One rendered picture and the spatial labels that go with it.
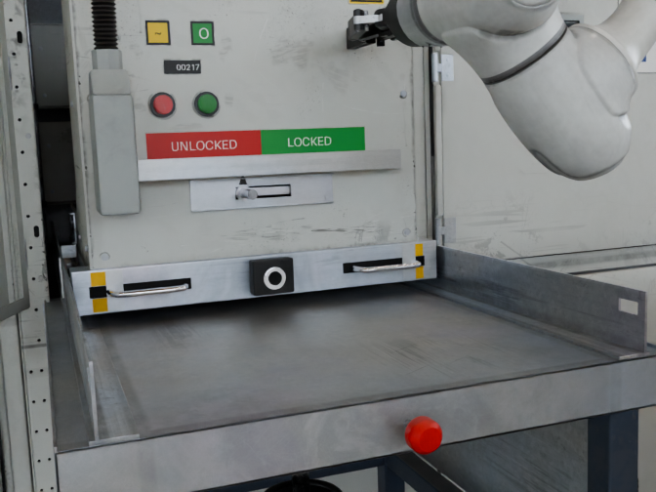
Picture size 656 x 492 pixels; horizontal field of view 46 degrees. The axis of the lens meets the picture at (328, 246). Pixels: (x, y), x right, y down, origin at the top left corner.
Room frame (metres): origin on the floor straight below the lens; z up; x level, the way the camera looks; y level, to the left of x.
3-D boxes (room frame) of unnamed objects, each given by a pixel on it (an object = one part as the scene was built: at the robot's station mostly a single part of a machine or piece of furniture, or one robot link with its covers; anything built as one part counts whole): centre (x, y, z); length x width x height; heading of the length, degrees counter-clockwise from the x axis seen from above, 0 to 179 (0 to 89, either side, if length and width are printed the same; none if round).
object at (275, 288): (1.09, 0.08, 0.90); 0.06 x 0.03 x 0.05; 110
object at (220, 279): (1.13, 0.09, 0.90); 0.54 x 0.05 x 0.06; 110
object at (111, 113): (0.98, 0.26, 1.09); 0.08 x 0.05 x 0.17; 20
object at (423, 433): (0.68, -0.08, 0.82); 0.04 x 0.03 x 0.03; 20
